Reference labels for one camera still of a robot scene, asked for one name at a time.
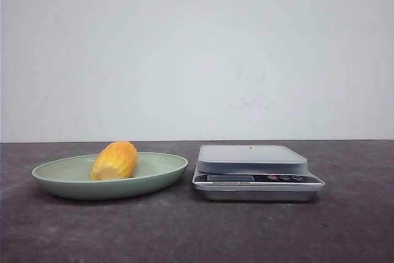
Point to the yellow corn cob piece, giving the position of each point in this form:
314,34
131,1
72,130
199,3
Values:
116,161

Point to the green shallow plate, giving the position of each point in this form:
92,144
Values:
69,177

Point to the silver digital kitchen scale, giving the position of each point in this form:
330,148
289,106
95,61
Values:
254,173

